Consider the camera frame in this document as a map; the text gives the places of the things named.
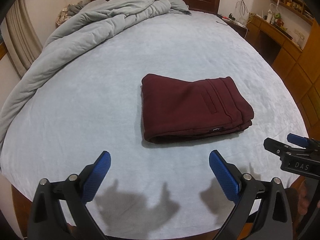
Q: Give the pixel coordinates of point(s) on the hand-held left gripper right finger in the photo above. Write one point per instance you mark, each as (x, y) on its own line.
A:
(223, 177)

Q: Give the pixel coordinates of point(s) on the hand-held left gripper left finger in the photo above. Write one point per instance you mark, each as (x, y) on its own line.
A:
(98, 177)

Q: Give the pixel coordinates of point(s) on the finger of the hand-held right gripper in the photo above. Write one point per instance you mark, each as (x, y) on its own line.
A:
(276, 148)
(296, 138)

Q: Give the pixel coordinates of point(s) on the maroon pants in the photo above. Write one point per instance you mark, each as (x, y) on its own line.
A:
(187, 105)

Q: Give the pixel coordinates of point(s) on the person's right hand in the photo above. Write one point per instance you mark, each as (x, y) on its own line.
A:
(306, 195)

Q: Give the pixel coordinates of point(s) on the wooden cabinet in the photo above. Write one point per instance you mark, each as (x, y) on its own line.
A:
(305, 80)

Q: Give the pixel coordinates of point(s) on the bed with light blue sheet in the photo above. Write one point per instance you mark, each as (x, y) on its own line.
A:
(100, 105)

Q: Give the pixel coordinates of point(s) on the wooden desk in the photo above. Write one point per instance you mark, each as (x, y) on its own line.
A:
(287, 55)

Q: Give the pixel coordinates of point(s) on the dark nightstand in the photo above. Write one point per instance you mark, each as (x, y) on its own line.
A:
(240, 31)

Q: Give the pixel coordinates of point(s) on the green desk ornament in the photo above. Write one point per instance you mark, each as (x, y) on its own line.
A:
(277, 18)

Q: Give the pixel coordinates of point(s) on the white bottle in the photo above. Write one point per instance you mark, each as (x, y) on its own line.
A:
(269, 16)

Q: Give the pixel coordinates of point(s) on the grey duvet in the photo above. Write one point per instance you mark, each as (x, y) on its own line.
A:
(75, 35)

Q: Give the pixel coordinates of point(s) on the beige curtain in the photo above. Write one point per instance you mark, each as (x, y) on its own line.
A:
(22, 42)

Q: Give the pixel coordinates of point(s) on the floral pillow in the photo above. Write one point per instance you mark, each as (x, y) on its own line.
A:
(63, 15)

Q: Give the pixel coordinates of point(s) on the grey garment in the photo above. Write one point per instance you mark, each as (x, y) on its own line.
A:
(76, 8)

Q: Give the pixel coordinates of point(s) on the white wall socket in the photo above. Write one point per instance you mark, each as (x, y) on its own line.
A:
(298, 35)

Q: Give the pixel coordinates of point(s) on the wooden wall shelf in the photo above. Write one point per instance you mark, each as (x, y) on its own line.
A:
(292, 2)

